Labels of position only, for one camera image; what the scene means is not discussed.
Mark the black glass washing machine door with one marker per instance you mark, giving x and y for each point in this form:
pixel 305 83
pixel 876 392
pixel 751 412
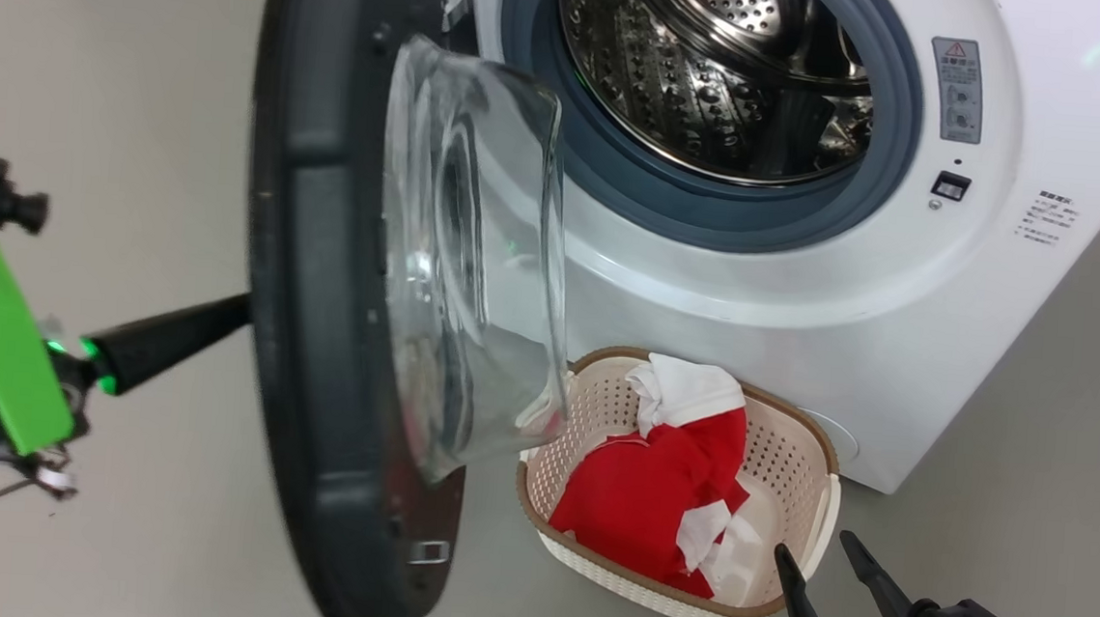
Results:
pixel 316 331

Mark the red jersey with print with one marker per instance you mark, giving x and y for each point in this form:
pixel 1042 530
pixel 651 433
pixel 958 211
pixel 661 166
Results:
pixel 623 507

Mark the red and white garment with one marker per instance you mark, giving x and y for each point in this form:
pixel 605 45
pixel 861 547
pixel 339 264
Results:
pixel 689 391

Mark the cream perforated laundry basket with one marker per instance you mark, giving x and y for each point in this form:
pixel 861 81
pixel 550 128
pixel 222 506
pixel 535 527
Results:
pixel 791 461

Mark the white front-load washing machine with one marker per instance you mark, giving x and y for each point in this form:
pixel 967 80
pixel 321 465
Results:
pixel 994 330

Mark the grey rubber door gasket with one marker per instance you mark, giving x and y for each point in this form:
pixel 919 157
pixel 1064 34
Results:
pixel 617 183

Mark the round drain filter cover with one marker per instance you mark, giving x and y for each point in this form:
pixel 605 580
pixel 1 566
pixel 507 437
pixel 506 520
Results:
pixel 832 435

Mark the grey warning label sticker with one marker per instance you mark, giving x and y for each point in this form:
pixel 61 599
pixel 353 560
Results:
pixel 957 90

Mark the steel washer drum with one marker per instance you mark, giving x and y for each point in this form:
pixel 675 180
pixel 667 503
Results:
pixel 702 77

